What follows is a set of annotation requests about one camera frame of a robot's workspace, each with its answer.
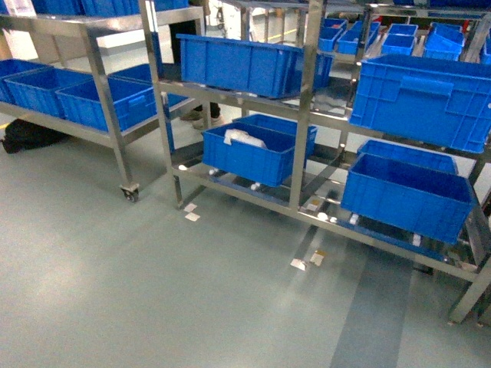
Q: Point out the steel wheeled cart shelf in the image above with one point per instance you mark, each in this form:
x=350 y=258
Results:
x=108 y=111

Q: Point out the blue crate left front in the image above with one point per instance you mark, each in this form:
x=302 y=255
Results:
x=269 y=166

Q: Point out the white plastic bag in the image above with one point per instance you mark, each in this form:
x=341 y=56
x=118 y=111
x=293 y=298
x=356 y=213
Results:
x=242 y=137

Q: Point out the blue crate left rear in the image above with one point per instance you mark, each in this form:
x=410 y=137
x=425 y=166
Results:
x=283 y=126

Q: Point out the long blue crate on rack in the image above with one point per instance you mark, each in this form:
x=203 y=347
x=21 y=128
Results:
x=267 y=70

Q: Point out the large blue target crate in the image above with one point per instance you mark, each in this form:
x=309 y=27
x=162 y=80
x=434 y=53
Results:
x=414 y=198

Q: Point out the blue crate behind target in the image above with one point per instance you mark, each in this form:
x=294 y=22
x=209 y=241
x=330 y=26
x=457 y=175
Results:
x=406 y=154

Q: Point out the large blue crate upper right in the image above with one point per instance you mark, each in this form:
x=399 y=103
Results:
x=441 y=102

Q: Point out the black bag on floor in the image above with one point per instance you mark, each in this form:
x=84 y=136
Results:
x=21 y=135

